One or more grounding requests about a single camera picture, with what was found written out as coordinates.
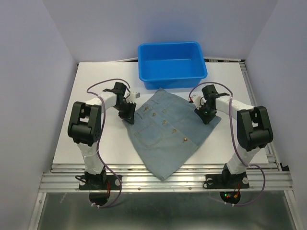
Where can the blue plastic bin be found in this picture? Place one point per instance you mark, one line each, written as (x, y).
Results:
(171, 65)

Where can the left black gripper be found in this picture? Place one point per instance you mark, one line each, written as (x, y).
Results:
(128, 116)

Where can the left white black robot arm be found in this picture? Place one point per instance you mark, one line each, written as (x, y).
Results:
(86, 125)

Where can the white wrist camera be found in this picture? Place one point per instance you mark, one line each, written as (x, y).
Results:
(132, 96)
(197, 100)

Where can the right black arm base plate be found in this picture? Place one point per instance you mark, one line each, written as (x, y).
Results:
(223, 181)

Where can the light denim skirt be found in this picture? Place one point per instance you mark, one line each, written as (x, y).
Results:
(167, 132)

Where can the aluminium extrusion frame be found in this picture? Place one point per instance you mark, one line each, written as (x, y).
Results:
(178, 203)

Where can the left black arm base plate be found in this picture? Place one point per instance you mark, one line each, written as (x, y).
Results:
(111, 183)

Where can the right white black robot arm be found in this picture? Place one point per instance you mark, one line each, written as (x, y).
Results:
(250, 129)

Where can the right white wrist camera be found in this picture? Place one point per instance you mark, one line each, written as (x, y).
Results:
(197, 100)

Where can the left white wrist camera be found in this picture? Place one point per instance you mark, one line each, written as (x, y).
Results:
(132, 96)

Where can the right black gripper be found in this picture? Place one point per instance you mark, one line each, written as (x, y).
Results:
(206, 119)

